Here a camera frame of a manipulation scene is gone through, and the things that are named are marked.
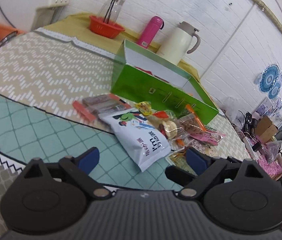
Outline pink seed snack bag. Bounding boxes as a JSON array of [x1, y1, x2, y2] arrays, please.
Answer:
[[191, 126, 226, 146]]

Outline clear pack round biscuits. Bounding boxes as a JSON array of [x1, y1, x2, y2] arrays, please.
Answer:
[[146, 110, 190, 150]]

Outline orange edged brown snack pack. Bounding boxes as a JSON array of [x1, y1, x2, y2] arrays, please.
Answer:
[[178, 104, 207, 134]]

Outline purple bar snack red ends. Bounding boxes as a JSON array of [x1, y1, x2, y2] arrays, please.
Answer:
[[72, 93, 131, 122]]

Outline white blue snack bag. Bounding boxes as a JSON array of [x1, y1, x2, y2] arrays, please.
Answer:
[[99, 108, 171, 172]]

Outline small yellow jelly cup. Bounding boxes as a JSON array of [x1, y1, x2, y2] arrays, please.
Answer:
[[134, 101, 152, 116]]

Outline white power strip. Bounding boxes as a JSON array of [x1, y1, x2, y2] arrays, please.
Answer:
[[242, 137, 260, 160]]

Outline brown cardboard box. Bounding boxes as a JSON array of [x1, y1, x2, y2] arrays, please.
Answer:
[[255, 116, 278, 144]]

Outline green cardboard box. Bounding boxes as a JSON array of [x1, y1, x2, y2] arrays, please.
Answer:
[[111, 40, 219, 125]]

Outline beige zigzag mat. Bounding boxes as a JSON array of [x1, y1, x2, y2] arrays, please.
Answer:
[[0, 28, 253, 160]]

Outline blue paper fan decoration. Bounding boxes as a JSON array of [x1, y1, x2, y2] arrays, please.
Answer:
[[258, 64, 282, 100]]

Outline cream thermal jug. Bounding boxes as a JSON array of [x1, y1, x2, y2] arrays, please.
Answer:
[[156, 21, 201, 65]]

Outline red plastic basket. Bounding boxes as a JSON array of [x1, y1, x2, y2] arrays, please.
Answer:
[[89, 15, 125, 39]]

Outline yellow tablecloth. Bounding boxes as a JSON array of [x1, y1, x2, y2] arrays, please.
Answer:
[[42, 12, 202, 81]]

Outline pink thermos bottle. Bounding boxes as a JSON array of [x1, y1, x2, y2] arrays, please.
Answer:
[[137, 16, 164, 48]]

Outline black straws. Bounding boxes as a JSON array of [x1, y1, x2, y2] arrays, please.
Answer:
[[103, 0, 116, 23]]

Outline orange plastic basin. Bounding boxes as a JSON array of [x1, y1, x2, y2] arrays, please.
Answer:
[[0, 22, 27, 61]]

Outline clear glass carafe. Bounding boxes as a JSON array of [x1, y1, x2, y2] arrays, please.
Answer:
[[97, 0, 126, 23]]

